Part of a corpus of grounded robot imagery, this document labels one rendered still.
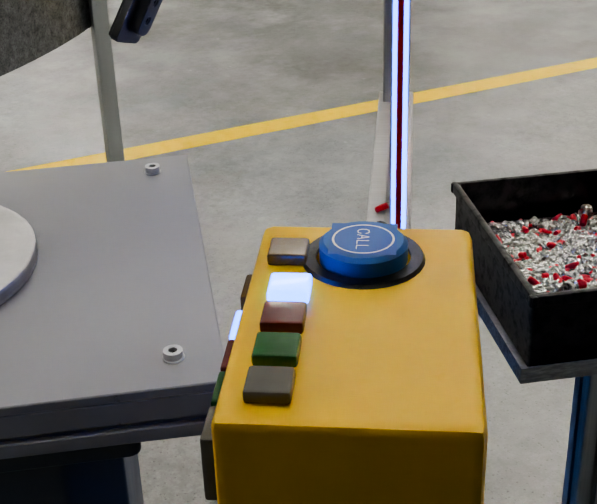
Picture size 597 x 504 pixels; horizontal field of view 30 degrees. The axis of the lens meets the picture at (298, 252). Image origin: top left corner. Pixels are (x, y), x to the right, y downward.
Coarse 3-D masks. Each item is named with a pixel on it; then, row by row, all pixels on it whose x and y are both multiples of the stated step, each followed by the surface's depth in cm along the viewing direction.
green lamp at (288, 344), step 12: (264, 336) 44; (276, 336) 44; (288, 336) 44; (300, 336) 44; (264, 348) 43; (276, 348) 43; (288, 348) 43; (300, 348) 44; (252, 360) 43; (264, 360) 43; (276, 360) 43; (288, 360) 43
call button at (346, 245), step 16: (336, 224) 51; (352, 224) 51; (368, 224) 51; (384, 224) 51; (320, 240) 50; (336, 240) 50; (352, 240) 50; (368, 240) 50; (384, 240) 50; (400, 240) 50; (320, 256) 50; (336, 256) 49; (352, 256) 49; (368, 256) 49; (384, 256) 49; (400, 256) 49; (336, 272) 49; (352, 272) 49; (368, 272) 49; (384, 272) 49
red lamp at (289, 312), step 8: (264, 304) 46; (272, 304) 46; (280, 304) 46; (288, 304) 46; (296, 304) 46; (304, 304) 46; (264, 312) 45; (272, 312) 45; (280, 312) 45; (288, 312) 45; (296, 312) 45; (304, 312) 45; (264, 320) 45; (272, 320) 45; (280, 320) 45; (288, 320) 45; (296, 320) 45; (304, 320) 45; (264, 328) 45; (272, 328) 45; (280, 328) 45; (288, 328) 45; (296, 328) 45
